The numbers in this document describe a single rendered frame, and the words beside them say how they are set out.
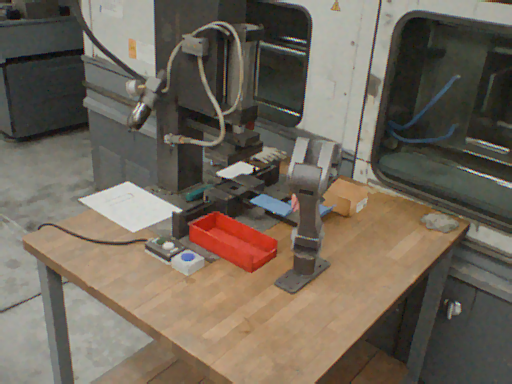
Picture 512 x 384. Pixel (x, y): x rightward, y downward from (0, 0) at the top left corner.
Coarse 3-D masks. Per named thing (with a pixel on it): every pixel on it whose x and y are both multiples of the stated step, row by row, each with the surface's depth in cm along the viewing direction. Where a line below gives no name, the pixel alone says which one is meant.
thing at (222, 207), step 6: (204, 198) 183; (246, 198) 190; (252, 198) 188; (216, 204) 180; (222, 204) 178; (228, 204) 178; (234, 204) 181; (240, 204) 192; (216, 210) 181; (222, 210) 179; (228, 210) 179; (234, 210) 182; (228, 216) 180; (234, 216) 183
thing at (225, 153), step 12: (192, 120) 183; (204, 120) 188; (216, 120) 186; (204, 132) 181; (216, 132) 178; (228, 132) 175; (240, 132) 175; (252, 132) 177; (228, 144) 175; (240, 144) 173; (252, 144) 179; (204, 156) 175; (216, 156) 172; (228, 156) 169; (240, 156) 174
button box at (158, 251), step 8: (48, 224) 174; (56, 224) 172; (72, 232) 168; (88, 240) 165; (96, 240) 165; (136, 240) 166; (144, 240) 166; (152, 240) 163; (168, 240) 163; (152, 248) 160; (160, 248) 159; (176, 248) 160; (184, 248) 160; (160, 256) 158; (168, 256) 156; (168, 264) 157
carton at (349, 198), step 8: (336, 184) 201; (344, 184) 199; (352, 184) 197; (328, 192) 190; (336, 192) 202; (344, 192) 200; (352, 192) 198; (360, 192) 196; (328, 200) 191; (336, 200) 189; (344, 200) 187; (352, 200) 199; (360, 200) 197; (336, 208) 190; (344, 208) 188; (352, 208) 189; (360, 208) 194; (344, 216) 189
